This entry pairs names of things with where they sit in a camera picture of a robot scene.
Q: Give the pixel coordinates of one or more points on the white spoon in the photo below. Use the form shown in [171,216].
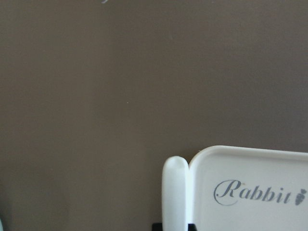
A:
[174,194]

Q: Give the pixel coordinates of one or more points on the white rectangular tray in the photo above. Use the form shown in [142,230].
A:
[247,189]

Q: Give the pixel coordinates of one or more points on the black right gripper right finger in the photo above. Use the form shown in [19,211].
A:
[192,227]

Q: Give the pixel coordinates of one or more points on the light green bowl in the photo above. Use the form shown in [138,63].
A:
[1,225]

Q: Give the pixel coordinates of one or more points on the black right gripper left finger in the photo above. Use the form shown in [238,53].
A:
[157,227]

